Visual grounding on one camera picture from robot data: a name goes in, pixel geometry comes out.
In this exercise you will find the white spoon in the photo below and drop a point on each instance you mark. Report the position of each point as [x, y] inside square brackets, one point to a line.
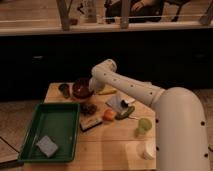
[129, 100]

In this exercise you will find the dark small cup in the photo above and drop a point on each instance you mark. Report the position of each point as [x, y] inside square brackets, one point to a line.
[64, 89]

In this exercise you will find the dark grape bunch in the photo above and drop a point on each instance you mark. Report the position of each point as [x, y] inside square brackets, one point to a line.
[88, 108]

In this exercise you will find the person in background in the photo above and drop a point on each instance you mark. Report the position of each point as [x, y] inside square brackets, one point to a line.
[141, 11]

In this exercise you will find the grey sponge in tray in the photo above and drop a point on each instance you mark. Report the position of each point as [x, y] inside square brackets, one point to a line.
[47, 146]

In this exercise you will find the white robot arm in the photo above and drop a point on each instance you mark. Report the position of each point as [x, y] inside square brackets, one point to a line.
[181, 135]

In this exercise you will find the green cucumber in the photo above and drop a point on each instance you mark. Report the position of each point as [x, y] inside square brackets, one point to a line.
[125, 114]

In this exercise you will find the dark red bowl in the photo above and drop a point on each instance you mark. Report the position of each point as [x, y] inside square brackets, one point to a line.
[80, 88]

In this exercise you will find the white paper cup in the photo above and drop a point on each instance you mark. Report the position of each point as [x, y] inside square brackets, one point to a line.
[149, 151]

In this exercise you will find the orange fruit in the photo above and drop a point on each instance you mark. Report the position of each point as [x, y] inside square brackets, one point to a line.
[109, 115]

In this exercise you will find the green plastic tray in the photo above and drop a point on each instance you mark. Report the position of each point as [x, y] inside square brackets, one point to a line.
[59, 122]

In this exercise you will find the yellow banana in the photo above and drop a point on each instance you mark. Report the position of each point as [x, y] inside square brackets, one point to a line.
[107, 91]

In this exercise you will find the wooden table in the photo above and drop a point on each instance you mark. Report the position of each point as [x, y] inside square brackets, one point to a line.
[111, 146]

